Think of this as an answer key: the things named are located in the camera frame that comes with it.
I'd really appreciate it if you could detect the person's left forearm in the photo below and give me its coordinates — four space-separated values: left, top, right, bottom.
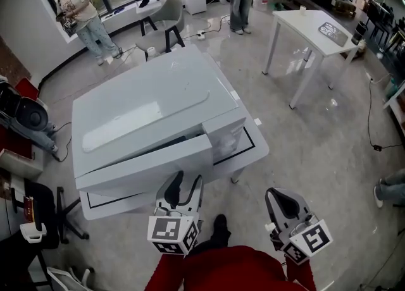
144 253 190 291

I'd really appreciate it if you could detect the white table with black lines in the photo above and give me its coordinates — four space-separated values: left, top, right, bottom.
78 52 270 221

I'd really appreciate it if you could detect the black tumbler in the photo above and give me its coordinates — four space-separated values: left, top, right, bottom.
351 21 368 45

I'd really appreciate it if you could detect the person's red top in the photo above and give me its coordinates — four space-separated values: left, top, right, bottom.
177 245 289 291

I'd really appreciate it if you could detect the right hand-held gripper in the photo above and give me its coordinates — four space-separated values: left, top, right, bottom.
265 187 335 266

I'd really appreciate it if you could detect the beige box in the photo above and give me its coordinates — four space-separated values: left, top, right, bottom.
0 147 44 179

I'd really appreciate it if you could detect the white mug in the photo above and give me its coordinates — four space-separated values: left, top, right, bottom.
19 221 48 244

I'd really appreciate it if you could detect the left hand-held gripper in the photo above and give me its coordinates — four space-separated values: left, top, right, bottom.
147 171 204 256

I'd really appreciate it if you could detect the grey patterned tray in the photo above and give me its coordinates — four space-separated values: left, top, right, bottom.
317 22 348 47

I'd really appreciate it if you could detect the black floor cable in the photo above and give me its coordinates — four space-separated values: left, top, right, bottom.
366 73 404 152

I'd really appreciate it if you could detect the person's black shoe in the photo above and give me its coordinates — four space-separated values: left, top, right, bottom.
213 214 229 237

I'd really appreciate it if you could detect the red book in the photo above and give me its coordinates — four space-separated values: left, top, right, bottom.
23 195 35 223

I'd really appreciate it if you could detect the grey chair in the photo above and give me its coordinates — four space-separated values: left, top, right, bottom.
135 0 187 62

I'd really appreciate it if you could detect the plain white table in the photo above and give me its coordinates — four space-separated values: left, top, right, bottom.
261 9 365 109

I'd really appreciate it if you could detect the person's right forearm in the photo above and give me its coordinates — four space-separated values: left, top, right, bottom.
284 257 317 291

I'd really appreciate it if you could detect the black office chair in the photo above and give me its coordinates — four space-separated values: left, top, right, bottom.
23 182 91 250

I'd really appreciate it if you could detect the white plastic chair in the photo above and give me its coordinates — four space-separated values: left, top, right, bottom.
46 265 96 291

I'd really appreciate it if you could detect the white microwave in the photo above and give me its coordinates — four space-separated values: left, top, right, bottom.
71 44 248 179

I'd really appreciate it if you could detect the white shelf unit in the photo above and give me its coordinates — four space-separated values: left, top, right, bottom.
382 79 405 132

